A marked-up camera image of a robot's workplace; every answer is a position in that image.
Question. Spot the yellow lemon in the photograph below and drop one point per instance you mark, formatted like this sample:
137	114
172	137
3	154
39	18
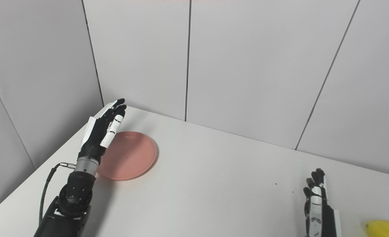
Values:
386	229

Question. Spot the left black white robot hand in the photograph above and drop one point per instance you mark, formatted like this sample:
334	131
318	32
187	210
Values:
94	141

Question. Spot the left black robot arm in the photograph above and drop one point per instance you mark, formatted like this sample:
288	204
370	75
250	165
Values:
71	200

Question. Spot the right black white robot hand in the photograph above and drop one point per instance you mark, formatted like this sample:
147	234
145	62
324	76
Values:
322	214

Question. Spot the pink round plate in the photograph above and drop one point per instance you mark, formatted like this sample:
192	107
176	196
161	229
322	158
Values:
132	156

